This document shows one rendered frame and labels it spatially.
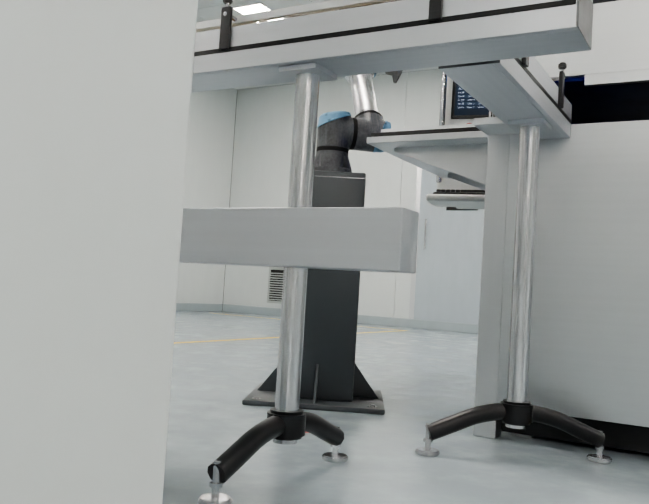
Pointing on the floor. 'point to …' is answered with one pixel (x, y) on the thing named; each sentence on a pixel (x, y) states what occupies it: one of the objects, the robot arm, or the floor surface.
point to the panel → (592, 274)
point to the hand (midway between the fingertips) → (397, 79)
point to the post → (492, 280)
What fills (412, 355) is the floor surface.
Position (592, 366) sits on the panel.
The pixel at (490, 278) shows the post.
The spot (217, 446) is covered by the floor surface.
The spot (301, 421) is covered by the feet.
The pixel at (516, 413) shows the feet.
